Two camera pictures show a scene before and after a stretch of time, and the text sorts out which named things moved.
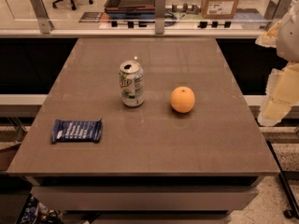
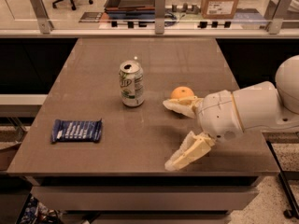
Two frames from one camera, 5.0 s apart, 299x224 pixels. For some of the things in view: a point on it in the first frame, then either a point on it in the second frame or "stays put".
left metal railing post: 44,21 stays put
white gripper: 290,36 -> 218,116
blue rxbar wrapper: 76,130 stays put
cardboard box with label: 220,2 stays put
